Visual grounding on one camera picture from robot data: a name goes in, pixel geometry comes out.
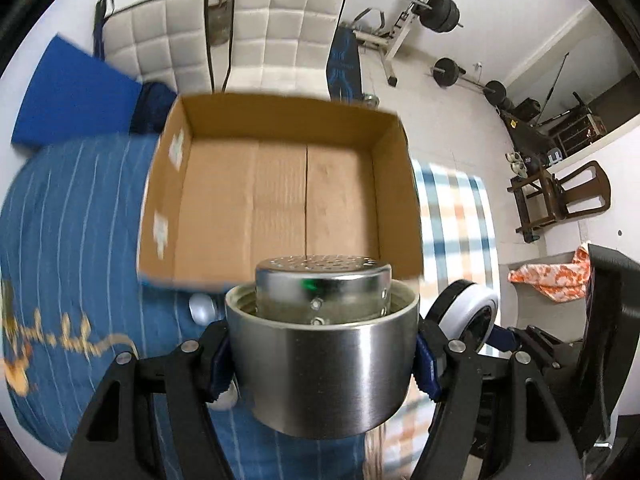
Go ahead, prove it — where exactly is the orange floral cloth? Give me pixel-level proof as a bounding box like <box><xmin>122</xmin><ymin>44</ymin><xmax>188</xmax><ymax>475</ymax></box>
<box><xmin>508</xmin><ymin>243</ymin><xmax>591</xmax><ymax>304</ymax></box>

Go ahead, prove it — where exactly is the blue foam mat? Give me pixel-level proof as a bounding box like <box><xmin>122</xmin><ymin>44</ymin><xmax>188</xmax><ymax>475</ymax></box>
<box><xmin>11</xmin><ymin>36</ymin><xmax>142</xmax><ymax>151</ymax></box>

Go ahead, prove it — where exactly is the blue striped bedspread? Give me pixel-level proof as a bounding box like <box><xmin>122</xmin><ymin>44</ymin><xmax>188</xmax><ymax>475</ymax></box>
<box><xmin>0</xmin><ymin>133</ymin><xmax>381</xmax><ymax>480</ymax></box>

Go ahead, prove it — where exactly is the white quilted chair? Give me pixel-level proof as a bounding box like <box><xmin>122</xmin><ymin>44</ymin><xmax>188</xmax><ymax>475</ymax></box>
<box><xmin>224</xmin><ymin>0</ymin><xmax>346</xmax><ymax>100</ymax></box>
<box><xmin>101</xmin><ymin>0</ymin><xmax>215</xmax><ymax>94</ymax></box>

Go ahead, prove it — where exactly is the stainless steel canister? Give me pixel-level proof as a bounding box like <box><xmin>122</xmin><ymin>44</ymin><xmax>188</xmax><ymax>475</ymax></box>
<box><xmin>226</xmin><ymin>256</ymin><xmax>420</xmax><ymax>439</ymax></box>

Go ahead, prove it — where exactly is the white weight bench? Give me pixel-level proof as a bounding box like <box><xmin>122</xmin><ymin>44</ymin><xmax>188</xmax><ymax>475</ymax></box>
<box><xmin>350</xmin><ymin>0</ymin><xmax>428</xmax><ymax>88</ymax></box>

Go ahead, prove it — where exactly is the white quilted chair right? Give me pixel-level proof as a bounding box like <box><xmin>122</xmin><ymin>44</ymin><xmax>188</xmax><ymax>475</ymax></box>
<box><xmin>224</xmin><ymin>0</ymin><xmax>346</xmax><ymax>100</ymax></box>

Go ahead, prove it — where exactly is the blue black exercise bench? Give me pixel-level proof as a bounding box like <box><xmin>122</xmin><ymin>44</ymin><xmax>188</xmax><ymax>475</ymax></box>
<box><xmin>326</xmin><ymin>26</ymin><xmax>362</xmax><ymax>102</ymax></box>

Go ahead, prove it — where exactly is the brown wooden chair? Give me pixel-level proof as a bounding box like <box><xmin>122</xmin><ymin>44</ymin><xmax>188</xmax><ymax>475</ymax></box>
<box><xmin>506</xmin><ymin>160</ymin><xmax>612</xmax><ymax>244</ymax></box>

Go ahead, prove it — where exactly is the white quilted chair left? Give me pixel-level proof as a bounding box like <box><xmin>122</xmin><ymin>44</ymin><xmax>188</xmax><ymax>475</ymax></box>
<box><xmin>101</xmin><ymin>0</ymin><xmax>215</xmax><ymax>94</ymax></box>

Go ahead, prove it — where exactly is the open cardboard box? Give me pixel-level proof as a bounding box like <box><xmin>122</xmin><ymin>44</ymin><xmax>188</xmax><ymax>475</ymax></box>
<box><xmin>137</xmin><ymin>93</ymin><xmax>423</xmax><ymax>290</ymax></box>

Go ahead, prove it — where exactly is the white jar black lid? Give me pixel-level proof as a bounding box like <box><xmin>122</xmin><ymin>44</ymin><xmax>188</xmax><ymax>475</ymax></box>
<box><xmin>424</xmin><ymin>280</ymin><xmax>499</xmax><ymax>352</ymax></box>

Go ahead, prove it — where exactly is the barbell on floor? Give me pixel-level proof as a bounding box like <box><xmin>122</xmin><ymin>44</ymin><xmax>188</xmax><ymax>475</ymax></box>
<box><xmin>432</xmin><ymin>58</ymin><xmax>506</xmax><ymax>107</ymax></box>

